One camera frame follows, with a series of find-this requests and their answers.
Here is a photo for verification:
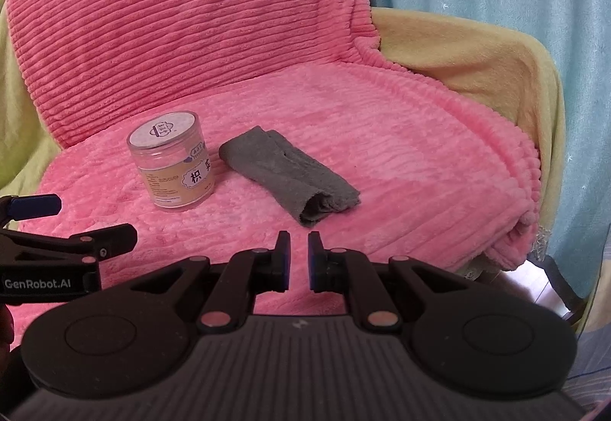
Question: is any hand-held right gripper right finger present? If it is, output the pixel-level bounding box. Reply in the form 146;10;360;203
308;231;469;335

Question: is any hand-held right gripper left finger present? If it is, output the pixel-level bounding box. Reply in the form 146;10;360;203
129;230;293;336

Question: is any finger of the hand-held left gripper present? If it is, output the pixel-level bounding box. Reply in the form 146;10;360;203
0;194;63;227
0;223;139;265

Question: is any grey cleaning cloth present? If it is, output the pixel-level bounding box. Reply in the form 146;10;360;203
218;126;362;227

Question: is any clear plastic jar white lid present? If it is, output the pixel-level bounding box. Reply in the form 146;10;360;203
126;110;217;210

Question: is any pink ribbed fleece blanket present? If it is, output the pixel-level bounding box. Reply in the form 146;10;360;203
8;0;542;317

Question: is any yellow fleece blanket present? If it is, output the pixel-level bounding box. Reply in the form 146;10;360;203
370;8;567;259

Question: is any dark chair frame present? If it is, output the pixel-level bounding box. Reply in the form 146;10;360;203
525;255;591;322

